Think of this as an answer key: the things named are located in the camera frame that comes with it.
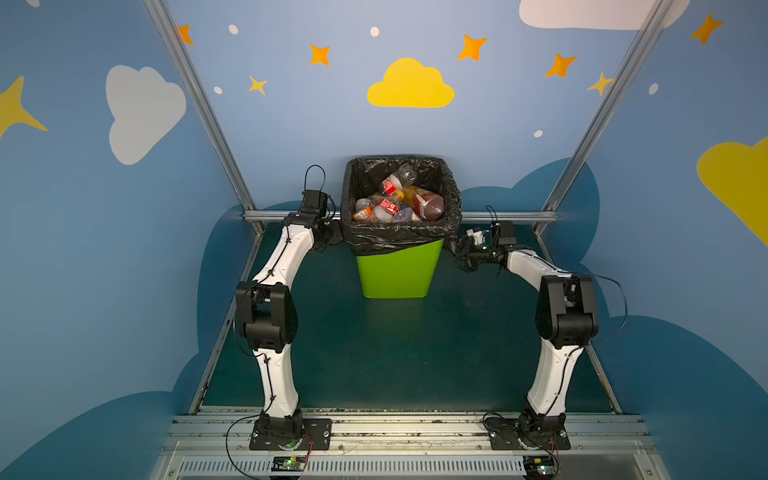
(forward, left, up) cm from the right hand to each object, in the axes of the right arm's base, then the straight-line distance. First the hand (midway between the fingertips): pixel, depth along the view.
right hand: (445, 250), depth 96 cm
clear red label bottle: (-3, +20, +20) cm, 29 cm away
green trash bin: (-8, +12, -2) cm, 15 cm away
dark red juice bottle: (-1, +8, +20) cm, 22 cm away
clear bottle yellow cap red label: (+11, +17, +18) cm, 27 cm away
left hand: (+1, +35, +5) cm, 35 cm away
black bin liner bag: (+12, +27, +19) cm, 35 cm away
